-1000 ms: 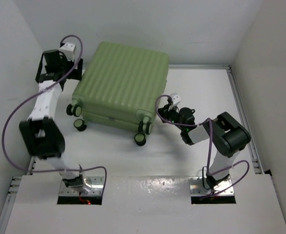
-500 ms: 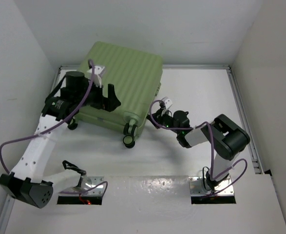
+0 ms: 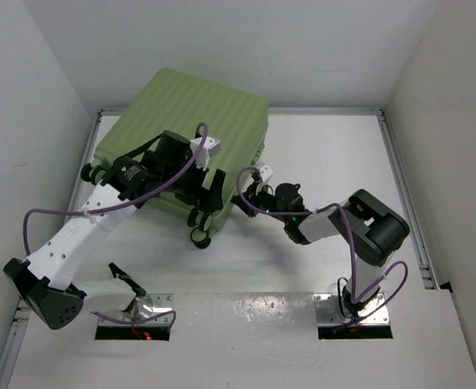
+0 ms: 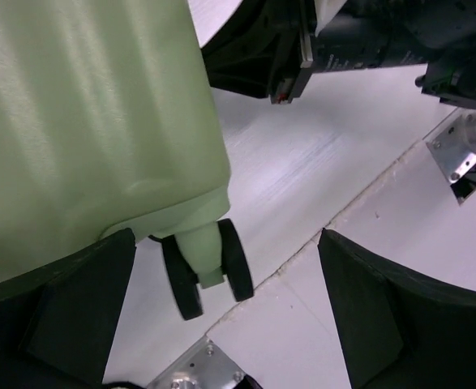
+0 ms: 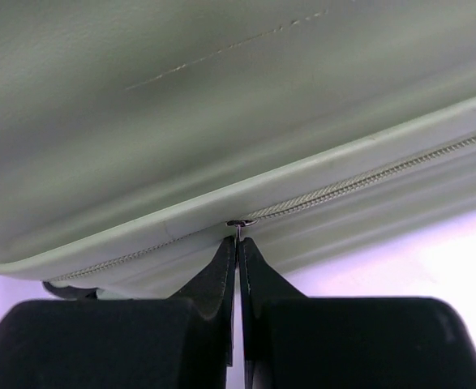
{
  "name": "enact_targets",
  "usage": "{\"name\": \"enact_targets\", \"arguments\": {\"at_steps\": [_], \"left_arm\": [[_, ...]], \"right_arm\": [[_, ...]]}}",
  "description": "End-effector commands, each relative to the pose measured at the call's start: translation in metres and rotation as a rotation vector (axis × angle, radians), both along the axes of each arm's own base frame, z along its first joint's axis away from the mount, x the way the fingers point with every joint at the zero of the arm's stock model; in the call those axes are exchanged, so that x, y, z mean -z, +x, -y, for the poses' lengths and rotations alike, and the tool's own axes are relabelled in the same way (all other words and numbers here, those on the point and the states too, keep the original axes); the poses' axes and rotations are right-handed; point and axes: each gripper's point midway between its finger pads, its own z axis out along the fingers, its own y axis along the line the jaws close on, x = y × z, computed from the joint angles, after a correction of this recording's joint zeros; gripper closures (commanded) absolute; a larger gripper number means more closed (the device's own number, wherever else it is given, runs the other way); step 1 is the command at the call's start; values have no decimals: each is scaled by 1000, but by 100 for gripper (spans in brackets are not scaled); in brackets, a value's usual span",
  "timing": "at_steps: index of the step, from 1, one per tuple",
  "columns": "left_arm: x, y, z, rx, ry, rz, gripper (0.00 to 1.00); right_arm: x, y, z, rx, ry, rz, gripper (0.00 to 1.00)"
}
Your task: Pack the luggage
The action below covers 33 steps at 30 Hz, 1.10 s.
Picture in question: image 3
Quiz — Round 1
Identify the left aluminium table rail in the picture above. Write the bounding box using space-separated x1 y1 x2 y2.
0 107 103 389

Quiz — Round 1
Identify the aluminium table rail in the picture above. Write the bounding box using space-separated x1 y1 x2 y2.
377 109 453 293
0 107 103 389

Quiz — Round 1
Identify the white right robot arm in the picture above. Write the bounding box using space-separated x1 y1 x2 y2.
232 182 410 318

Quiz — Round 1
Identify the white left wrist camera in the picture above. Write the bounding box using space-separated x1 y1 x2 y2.
190 136 221 170

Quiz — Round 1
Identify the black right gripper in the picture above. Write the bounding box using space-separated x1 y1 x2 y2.
231 181 289 224

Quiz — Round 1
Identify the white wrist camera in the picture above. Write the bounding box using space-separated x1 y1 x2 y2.
190 136 221 170
255 162 273 185

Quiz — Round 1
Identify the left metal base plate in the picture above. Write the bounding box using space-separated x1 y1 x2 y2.
94 293 177 328

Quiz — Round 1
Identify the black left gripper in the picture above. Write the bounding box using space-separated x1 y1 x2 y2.
161 152 223 212

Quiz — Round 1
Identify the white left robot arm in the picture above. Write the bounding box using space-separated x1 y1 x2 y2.
3 123 225 330

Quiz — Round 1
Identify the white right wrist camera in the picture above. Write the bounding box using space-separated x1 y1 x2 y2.
255 162 273 185

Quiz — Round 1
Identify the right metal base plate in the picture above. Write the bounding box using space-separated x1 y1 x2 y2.
314 293 390 329

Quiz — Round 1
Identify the right aluminium table rail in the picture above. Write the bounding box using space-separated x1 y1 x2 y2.
377 109 453 293

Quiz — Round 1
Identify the metal base plate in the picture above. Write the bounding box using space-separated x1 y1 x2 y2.
94 293 177 328
314 293 390 329

